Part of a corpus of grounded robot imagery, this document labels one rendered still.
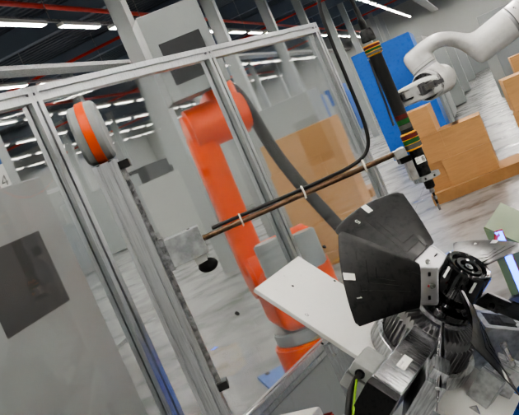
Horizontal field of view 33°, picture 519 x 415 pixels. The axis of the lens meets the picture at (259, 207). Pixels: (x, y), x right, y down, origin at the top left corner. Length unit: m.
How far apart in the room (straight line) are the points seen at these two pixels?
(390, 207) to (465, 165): 9.19
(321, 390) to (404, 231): 0.80
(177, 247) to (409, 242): 0.59
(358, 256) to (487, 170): 9.56
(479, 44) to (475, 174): 9.04
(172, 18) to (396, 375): 4.48
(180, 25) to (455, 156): 6.07
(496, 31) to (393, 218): 0.60
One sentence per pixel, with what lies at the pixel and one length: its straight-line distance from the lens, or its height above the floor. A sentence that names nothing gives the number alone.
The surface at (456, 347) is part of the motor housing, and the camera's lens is 2.22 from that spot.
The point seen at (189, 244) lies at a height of 1.54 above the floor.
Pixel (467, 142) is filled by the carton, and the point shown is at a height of 0.59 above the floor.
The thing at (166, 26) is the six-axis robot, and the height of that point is 2.64.
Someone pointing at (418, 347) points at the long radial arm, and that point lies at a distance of 2.11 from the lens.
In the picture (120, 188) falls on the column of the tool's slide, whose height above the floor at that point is 1.73.
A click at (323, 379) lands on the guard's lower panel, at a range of 2.93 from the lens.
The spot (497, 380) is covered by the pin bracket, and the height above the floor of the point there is 0.95.
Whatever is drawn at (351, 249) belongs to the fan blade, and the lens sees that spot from 2.03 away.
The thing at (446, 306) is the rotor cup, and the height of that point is 1.15.
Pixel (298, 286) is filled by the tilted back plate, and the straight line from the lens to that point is 2.33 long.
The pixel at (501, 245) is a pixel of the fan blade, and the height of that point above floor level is 1.18.
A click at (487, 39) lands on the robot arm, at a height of 1.71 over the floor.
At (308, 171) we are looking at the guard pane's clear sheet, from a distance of 3.25.
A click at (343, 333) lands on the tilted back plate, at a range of 2.24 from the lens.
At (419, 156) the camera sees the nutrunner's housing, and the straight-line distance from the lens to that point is 2.24.
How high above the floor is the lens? 1.71
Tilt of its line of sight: 4 degrees down
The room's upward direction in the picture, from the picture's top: 24 degrees counter-clockwise
